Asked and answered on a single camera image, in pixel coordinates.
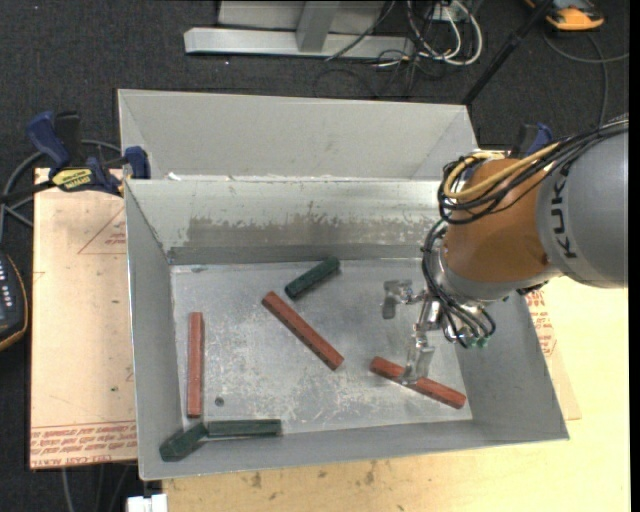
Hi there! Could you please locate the red-brown flat block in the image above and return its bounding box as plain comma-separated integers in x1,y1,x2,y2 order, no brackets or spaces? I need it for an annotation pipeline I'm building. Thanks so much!
261,291,346,372
369,355,468,411
186,311,206,420

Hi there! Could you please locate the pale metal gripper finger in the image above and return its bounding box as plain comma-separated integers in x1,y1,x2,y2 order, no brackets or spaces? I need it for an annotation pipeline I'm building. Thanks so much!
402,322,437,387
381,278,418,321

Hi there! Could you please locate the grey metal bin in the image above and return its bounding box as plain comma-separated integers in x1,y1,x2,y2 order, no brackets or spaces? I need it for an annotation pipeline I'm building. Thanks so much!
117,88,570,482

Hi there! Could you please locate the brown cardboard board red print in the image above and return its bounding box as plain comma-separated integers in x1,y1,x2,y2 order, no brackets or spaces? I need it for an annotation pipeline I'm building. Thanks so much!
29,167,583,471

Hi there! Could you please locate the dark green flat block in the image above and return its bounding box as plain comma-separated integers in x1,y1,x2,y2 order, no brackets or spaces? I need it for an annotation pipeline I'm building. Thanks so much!
205,418,283,440
158,422,209,463
284,256,342,302

